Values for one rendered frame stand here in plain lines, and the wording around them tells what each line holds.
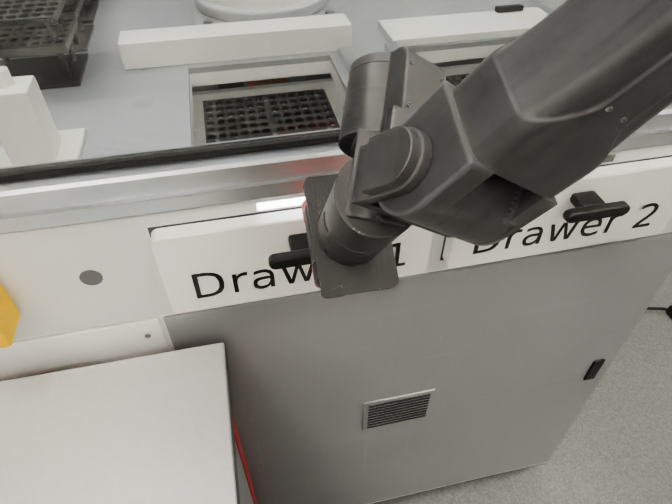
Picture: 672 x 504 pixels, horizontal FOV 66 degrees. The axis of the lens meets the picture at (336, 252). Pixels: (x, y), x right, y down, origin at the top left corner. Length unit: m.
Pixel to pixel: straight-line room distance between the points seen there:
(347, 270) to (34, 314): 0.35
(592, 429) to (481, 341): 0.79
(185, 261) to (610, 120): 0.40
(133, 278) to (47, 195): 0.12
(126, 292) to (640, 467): 1.30
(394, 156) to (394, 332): 0.48
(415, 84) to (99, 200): 0.31
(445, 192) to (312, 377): 0.54
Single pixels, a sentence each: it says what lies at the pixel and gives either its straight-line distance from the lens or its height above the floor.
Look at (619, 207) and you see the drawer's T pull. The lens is 0.63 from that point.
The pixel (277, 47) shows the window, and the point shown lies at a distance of 0.46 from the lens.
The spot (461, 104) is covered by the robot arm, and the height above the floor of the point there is 1.14.
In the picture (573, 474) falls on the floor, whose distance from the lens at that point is 1.48.
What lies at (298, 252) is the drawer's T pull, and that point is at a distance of 0.50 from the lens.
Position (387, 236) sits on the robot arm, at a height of 1.04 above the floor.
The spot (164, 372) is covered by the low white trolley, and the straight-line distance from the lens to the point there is 0.62.
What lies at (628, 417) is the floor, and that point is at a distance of 1.62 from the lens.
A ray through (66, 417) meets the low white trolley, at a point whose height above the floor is 0.76.
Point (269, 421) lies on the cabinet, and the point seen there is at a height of 0.52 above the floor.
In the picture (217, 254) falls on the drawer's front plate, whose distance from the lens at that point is 0.53.
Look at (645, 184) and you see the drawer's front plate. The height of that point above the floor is 0.91.
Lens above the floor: 1.26
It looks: 44 degrees down
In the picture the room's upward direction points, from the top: straight up
